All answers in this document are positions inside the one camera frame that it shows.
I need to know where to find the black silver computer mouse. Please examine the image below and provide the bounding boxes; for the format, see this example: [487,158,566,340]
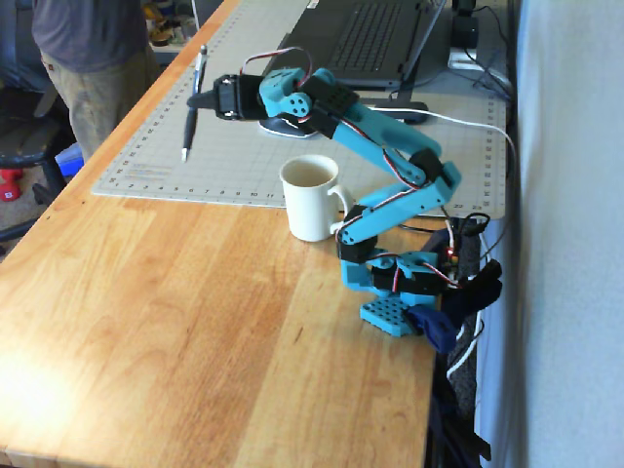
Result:
[257,115,321,140]

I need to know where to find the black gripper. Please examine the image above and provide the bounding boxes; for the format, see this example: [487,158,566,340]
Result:
[186,72,267,122]

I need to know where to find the white ceramic mug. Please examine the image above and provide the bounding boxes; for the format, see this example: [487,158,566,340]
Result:
[279,154,355,243]

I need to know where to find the blue table clamp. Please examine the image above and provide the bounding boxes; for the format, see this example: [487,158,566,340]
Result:
[408,305,459,353]

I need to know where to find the black laptop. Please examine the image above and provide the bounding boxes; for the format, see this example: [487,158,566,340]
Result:
[277,0,448,90]

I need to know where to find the black USB hub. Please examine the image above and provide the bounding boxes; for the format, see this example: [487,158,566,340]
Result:
[374,99,430,124]

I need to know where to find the dark navy table clamp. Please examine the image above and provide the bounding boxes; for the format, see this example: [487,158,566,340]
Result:
[428,228,503,337]

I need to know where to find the standing person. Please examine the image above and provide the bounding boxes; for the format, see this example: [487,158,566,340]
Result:
[31,0,162,162]

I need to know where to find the blue box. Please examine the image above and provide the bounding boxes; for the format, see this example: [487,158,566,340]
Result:
[55,142,85,179]

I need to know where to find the blue black pen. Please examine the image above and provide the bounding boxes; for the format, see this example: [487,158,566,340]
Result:
[180,44,209,163]

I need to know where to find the grey cutting mat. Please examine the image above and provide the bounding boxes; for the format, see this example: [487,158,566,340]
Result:
[91,0,508,220]

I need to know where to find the black device on stand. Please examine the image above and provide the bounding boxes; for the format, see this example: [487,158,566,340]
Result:
[448,0,483,69]

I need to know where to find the white cable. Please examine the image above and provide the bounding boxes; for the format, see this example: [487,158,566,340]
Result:
[384,105,518,199]

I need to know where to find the red dumbbell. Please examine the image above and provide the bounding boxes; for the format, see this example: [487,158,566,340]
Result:
[0,168,24,202]

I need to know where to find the black office chair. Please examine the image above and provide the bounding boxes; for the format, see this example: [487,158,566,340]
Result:
[0,0,67,245]

